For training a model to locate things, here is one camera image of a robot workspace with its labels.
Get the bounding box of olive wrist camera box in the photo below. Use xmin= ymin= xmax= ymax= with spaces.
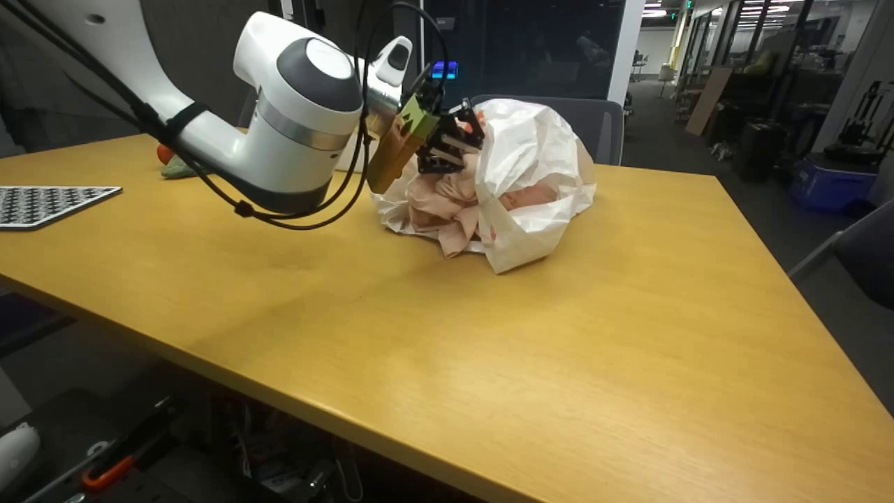
xmin=363 ymin=93 xmax=443 ymax=195

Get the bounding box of blue storage bin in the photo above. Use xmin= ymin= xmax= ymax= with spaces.
xmin=789 ymin=154 xmax=881 ymax=219

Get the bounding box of brown leaning board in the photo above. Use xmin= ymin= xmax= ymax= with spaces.
xmin=686 ymin=64 xmax=736 ymax=140

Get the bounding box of white pillar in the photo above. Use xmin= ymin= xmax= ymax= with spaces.
xmin=605 ymin=0 xmax=648 ymax=107

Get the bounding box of grey studded tray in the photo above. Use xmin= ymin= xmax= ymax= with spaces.
xmin=0 ymin=182 xmax=126 ymax=231

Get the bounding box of dark grey chair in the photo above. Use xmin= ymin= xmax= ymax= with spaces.
xmin=789 ymin=194 xmax=894 ymax=314

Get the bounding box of black machine stand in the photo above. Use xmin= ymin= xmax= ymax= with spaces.
xmin=835 ymin=78 xmax=894 ymax=171

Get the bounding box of orange-handled black tool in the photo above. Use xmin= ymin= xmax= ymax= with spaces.
xmin=38 ymin=393 xmax=183 ymax=501

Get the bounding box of green cloth toy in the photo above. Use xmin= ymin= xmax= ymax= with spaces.
xmin=159 ymin=152 xmax=194 ymax=182

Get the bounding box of white plastic bag orange print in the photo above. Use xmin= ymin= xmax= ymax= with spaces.
xmin=371 ymin=94 xmax=599 ymax=276

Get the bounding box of white rounded housing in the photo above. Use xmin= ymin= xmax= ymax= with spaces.
xmin=0 ymin=420 xmax=45 ymax=497

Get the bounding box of blue lit display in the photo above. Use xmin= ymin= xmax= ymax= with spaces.
xmin=427 ymin=57 xmax=464 ymax=85

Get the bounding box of black bin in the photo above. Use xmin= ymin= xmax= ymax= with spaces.
xmin=739 ymin=121 xmax=786 ymax=184

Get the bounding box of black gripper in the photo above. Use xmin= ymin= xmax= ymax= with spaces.
xmin=413 ymin=100 xmax=486 ymax=180

